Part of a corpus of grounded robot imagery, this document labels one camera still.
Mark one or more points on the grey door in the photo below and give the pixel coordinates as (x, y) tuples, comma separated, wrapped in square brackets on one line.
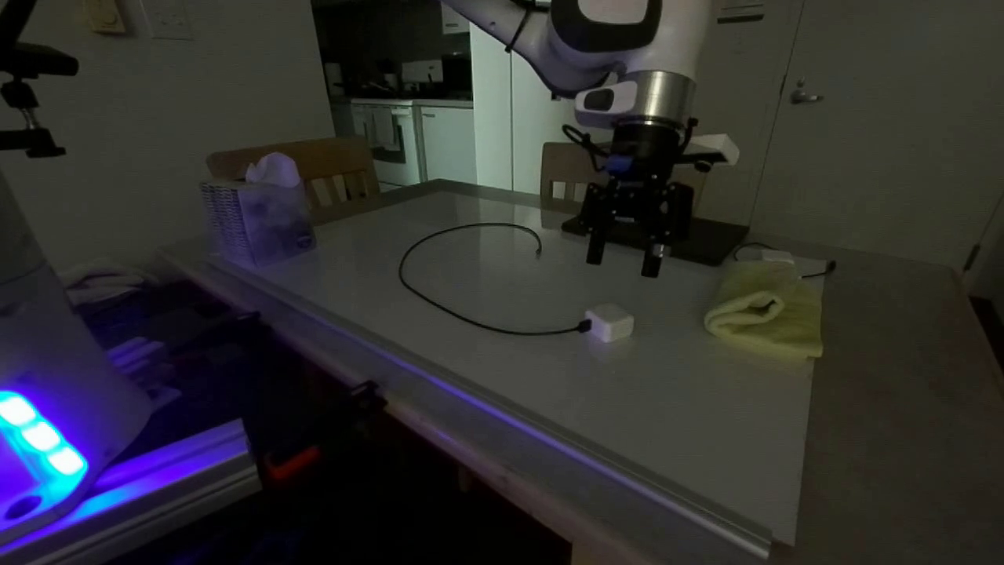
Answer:
[(900, 126)]

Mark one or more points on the white tissue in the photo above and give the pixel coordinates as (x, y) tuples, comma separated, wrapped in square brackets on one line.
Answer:
[(276, 167)]

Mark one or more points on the grey tissue box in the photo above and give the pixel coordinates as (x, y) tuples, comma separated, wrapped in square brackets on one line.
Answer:
[(262, 224)]

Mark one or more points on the red clamp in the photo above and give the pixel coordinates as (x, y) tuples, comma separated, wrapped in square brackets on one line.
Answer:
[(293, 463)]

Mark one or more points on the small white flat item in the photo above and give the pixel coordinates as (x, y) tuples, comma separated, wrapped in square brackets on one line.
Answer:
[(770, 255)]

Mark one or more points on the yellow folded cloth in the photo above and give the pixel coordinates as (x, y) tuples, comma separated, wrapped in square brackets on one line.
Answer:
[(770, 315)]

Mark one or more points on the black camera on tripod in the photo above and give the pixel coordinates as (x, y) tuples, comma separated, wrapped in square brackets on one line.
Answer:
[(28, 57)]

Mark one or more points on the white oven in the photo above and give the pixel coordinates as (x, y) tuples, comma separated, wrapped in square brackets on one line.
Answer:
[(390, 142)]

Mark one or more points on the door sign plate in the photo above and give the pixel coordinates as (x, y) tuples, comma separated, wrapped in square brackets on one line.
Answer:
[(744, 9)]

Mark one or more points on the white power adapter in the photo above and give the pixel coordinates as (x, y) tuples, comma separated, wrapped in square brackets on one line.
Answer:
[(611, 322)]

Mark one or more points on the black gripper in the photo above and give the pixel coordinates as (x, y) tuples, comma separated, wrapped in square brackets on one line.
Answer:
[(650, 189)]

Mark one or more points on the white kitchen cabinet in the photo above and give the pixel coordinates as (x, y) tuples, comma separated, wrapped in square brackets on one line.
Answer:
[(448, 142)]

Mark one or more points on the yellow wall note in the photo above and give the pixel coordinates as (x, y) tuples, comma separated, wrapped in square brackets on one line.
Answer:
[(106, 12)]

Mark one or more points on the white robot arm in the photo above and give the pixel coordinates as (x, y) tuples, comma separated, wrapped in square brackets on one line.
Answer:
[(586, 42)]

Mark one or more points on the aluminium frame rail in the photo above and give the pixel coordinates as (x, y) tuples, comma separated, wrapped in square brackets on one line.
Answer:
[(167, 486)]

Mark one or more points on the wooden chair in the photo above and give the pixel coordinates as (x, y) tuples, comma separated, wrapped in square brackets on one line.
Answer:
[(333, 167), (560, 167)]

